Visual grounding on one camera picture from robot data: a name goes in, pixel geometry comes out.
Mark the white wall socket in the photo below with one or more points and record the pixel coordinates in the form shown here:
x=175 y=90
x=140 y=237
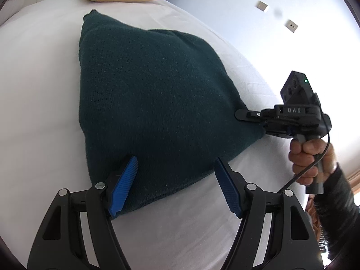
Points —
x=291 y=26
x=262 y=5

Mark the person's right hand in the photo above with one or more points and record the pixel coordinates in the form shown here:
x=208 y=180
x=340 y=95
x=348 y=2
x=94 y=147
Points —
x=302 y=160

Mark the folded beige duvet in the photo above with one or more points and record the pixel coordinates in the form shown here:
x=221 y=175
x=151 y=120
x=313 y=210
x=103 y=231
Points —
x=11 y=9

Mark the person's right forearm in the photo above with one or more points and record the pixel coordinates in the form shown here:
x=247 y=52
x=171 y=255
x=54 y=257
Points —
x=337 y=202

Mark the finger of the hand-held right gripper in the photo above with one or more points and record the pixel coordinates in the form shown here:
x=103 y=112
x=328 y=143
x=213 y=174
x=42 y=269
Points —
x=250 y=115
x=277 y=130

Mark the bed with white sheet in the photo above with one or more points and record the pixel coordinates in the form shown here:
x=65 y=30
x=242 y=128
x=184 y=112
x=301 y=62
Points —
x=42 y=90

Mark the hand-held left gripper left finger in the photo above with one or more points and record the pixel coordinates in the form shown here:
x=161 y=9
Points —
x=125 y=185

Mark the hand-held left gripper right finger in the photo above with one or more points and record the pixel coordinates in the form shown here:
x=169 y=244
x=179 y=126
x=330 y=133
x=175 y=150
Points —
x=227 y=191

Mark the dark green sweater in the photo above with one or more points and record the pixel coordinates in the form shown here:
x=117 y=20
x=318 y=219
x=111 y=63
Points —
x=154 y=95

